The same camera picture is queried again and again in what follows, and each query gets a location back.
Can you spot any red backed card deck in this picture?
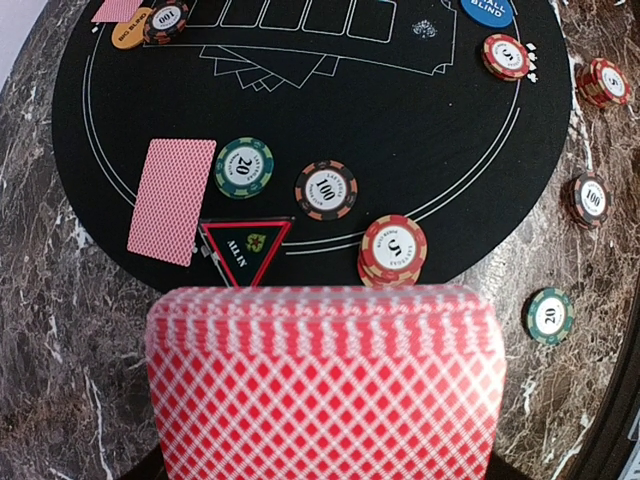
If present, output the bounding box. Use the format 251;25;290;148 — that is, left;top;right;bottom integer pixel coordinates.
145;285;506;479

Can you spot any single red backed card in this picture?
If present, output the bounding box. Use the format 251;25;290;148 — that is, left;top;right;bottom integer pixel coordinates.
127;139;216;267

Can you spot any orange big blind button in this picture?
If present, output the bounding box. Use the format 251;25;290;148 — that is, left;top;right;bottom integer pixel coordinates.
111;7;152;50

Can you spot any red yellow poker chip stack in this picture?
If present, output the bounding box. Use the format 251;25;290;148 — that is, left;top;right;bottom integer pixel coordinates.
576;57;631;109

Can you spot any red triangle all-in marker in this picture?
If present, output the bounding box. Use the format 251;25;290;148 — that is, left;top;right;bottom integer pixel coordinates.
199;216;295;287

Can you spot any round black poker mat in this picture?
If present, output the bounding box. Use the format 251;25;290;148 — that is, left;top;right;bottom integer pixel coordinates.
52;1;571;292

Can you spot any green poker chip stack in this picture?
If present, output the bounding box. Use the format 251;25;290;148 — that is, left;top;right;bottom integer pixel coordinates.
526;287;575;346

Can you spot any black red poker chip stack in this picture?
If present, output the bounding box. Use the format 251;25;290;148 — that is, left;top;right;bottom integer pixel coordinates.
565;171;614;230

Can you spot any blue small blind button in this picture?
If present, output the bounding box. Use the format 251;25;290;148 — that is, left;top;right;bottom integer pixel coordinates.
460;0;514;29

